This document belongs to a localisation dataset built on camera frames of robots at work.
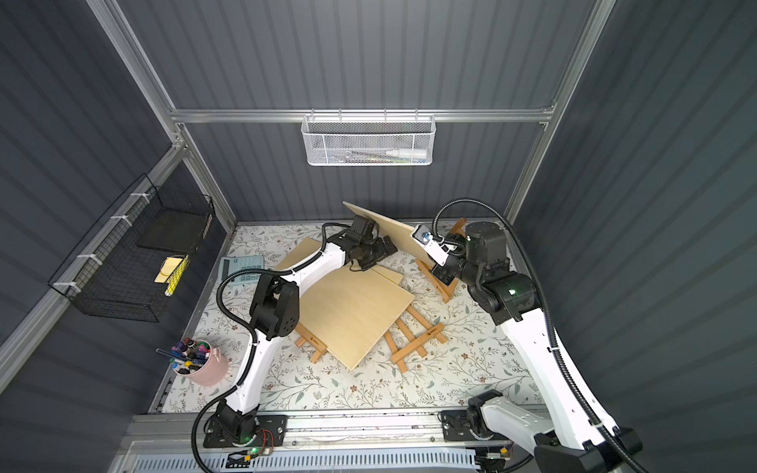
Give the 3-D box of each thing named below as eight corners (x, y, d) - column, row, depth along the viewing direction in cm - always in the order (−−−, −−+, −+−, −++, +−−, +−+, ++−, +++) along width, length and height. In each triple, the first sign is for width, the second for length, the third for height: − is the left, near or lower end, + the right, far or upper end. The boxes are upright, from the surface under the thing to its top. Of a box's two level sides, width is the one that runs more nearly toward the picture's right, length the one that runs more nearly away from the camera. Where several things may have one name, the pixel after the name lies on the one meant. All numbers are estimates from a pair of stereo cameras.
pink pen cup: (194, 386, 83) (164, 371, 72) (205, 358, 88) (179, 339, 77) (225, 386, 83) (199, 371, 72) (234, 358, 88) (212, 339, 77)
